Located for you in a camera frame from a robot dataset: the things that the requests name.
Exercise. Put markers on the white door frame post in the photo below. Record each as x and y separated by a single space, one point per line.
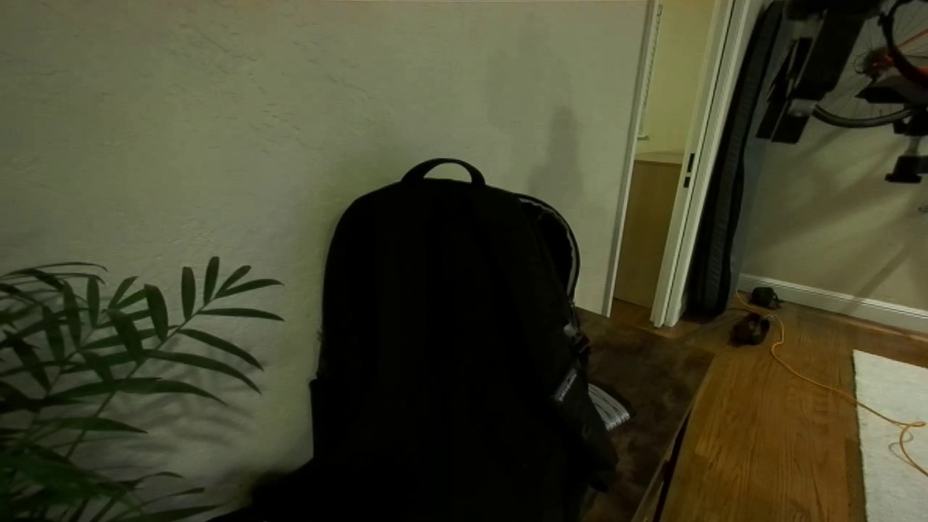
706 118

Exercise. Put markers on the dark wooden table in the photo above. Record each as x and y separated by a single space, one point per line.
658 386

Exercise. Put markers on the white baseboard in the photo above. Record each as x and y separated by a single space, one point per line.
842 301

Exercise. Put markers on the bicycle with orange frame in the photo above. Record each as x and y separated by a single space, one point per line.
852 59

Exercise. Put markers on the green palm plant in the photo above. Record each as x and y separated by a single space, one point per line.
88 349

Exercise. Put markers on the black backpack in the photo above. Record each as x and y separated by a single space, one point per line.
436 337

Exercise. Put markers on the black hanging bag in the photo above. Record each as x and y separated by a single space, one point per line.
730 194

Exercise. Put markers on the thin white door trim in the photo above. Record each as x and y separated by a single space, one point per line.
640 96

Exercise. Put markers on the white rug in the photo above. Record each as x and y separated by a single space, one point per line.
894 436

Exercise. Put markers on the small black floor object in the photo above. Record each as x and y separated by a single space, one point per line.
765 297

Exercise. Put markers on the dark brown floor object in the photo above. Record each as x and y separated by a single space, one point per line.
749 330

